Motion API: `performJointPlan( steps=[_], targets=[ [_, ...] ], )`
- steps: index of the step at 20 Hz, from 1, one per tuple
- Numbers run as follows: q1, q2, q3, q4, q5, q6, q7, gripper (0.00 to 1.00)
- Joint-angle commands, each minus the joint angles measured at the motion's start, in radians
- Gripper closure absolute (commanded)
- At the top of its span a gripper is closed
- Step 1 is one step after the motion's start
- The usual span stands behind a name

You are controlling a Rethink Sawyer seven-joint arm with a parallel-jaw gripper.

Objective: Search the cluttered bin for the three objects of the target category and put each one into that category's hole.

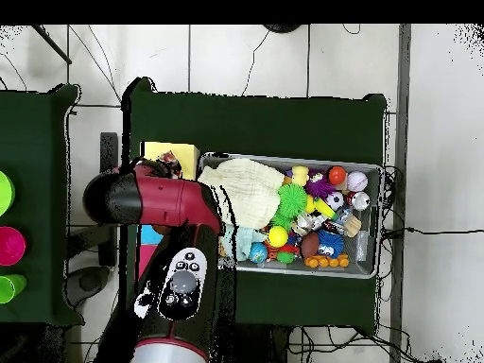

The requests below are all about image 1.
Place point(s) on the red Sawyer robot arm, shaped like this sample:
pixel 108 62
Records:
pixel 166 200

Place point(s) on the wooden three-hole box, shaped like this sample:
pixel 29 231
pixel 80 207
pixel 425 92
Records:
pixel 189 159

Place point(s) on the silver mesh bin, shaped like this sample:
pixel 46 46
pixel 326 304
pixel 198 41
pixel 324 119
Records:
pixel 365 261

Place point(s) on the cream muslin cloth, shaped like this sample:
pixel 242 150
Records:
pixel 257 193

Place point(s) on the light blue fluffy cloth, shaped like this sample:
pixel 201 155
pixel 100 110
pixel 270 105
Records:
pixel 245 240

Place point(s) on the yellow smooth ball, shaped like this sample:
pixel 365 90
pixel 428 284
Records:
pixel 277 236

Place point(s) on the green spiky rubber ball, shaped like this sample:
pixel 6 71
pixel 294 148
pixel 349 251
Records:
pixel 292 200

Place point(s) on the yellow plush duck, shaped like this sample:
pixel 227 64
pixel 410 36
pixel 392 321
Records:
pixel 300 174

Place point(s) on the dark green table cloth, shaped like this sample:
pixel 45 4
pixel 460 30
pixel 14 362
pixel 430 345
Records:
pixel 245 124
pixel 34 132

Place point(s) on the purple spiky monster toy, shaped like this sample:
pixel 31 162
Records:
pixel 317 187

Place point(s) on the brown toy football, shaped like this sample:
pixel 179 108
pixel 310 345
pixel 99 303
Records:
pixel 310 245

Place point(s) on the blue spiky rubber ball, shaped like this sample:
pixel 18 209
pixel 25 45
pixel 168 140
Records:
pixel 331 240

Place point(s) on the orange smooth ball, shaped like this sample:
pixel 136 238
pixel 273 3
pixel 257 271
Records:
pixel 337 175

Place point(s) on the white baseball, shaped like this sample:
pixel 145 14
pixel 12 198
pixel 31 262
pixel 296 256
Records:
pixel 357 181

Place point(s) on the black upright panel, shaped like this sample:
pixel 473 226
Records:
pixel 109 147

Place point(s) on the grey stand base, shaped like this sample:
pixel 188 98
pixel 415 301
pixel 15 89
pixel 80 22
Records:
pixel 89 281

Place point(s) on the black round fixture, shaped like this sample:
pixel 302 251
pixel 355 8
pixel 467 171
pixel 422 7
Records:
pixel 281 28

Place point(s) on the pink plastic cup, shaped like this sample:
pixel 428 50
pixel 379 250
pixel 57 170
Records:
pixel 11 245

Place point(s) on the lime green plastic cup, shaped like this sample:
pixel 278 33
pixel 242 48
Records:
pixel 9 289
pixel 5 193

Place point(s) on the black diagonal rod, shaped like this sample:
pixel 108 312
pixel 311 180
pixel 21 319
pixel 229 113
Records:
pixel 51 43

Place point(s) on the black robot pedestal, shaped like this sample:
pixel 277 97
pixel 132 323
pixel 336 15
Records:
pixel 257 348

